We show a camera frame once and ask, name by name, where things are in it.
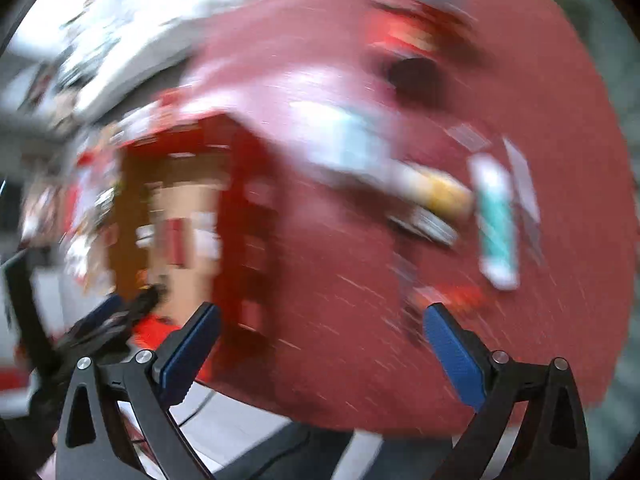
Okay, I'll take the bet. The red can lying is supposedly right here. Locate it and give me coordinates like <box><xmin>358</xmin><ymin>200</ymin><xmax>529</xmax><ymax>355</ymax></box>
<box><xmin>369</xmin><ymin>8</ymin><xmax>452</xmax><ymax>106</ymax></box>

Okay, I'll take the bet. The white blanket bed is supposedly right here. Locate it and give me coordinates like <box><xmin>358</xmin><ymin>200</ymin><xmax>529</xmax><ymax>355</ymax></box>
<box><xmin>1</xmin><ymin>0</ymin><xmax>246</xmax><ymax>122</ymax></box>

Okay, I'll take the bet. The red lighter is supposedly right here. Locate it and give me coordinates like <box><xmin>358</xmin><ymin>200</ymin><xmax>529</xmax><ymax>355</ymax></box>
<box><xmin>409</xmin><ymin>285</ymin><xmax>485</xmax><ymax>312</ymax></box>

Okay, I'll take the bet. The clear plastic container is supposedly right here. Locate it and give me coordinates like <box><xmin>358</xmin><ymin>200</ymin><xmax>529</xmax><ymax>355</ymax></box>
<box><xmin>291</xmin><ymin>101</ymin><xmax>394</xmax><ymax>186</ymax></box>

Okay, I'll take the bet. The small patterned packet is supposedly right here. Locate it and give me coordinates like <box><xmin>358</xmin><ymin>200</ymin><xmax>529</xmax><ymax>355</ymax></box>
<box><xmin>387</xmin><ymin>207</ymin><xmax>459</xmax><ymax>247</ymax></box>

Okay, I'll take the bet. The red paper cup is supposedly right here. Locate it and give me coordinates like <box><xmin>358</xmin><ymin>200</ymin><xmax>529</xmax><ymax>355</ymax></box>
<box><xmin>394</xmin><ymin>0</ymin><xmax>482</xmax><ymax>42</ymax></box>

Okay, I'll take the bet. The teal white glue stick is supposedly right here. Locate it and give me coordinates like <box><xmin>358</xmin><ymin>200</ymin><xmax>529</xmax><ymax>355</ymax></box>
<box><xmin>469</xmin><ymin>154</ymin><xmax>520</xmax><ymax>292</ymax></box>

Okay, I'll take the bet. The yellow label pill bottle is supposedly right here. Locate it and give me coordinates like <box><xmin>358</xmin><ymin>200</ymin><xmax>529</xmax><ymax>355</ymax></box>
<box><xmin>394</xmin><ymin>162</ymin><xmax>474</xmax><ymax>222</ymax></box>

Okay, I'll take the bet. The black marker pen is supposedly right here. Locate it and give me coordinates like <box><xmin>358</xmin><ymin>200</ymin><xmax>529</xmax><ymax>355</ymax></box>
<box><xmin>394</xmin><ymin>250</ymin><xmax>423</xmax><ymax>347</ymax></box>

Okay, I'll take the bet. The small red box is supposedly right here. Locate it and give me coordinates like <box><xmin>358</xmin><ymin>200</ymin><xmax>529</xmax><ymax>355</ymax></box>
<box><xmin>162</xmin><ymin>218</ymin><xmax>191</xmax><ymax>269</ymax></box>

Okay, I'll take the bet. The red cardboard box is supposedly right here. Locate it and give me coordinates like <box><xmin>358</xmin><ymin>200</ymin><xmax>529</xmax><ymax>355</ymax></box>
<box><xmin>108</xmin><ymin>113</ymin><xmax>282</xmax><ymax>379</ymax></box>

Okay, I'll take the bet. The white silver pen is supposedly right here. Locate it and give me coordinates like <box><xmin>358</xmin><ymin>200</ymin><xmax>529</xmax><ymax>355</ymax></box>
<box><xmin>503</xmin><ymin>138</ymin><xmax>544</xmax><ymax>266</ymax></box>

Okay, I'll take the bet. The red gel pen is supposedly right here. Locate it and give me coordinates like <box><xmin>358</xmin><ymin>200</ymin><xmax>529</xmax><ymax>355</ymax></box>
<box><xmin>445</xmin><ymin>122</ymin><xmax>491</xmax><ymax>153</ymax></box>

